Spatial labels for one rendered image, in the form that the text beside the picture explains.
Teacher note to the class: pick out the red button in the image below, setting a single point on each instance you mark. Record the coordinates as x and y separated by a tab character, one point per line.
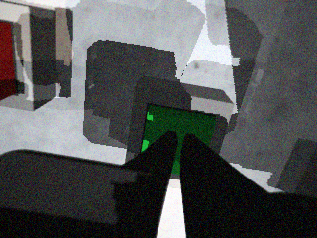
27	56

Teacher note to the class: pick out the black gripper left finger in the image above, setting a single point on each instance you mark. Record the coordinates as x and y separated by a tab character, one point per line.
88	196

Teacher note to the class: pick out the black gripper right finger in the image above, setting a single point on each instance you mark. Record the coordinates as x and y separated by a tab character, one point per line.
220	202

